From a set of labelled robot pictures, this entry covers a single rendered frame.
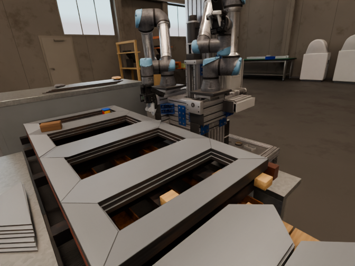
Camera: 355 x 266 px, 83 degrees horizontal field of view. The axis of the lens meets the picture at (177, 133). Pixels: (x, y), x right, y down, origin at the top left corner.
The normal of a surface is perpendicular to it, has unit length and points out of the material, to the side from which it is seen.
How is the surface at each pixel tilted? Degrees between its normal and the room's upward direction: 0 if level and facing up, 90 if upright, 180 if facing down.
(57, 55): 90
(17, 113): 90
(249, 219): 0
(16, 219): 0
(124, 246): 0
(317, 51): 90
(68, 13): 90
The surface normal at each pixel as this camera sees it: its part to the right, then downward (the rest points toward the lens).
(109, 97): 0.65, 0.25
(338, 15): -0.73, 0.29
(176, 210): -0.05, -0.93
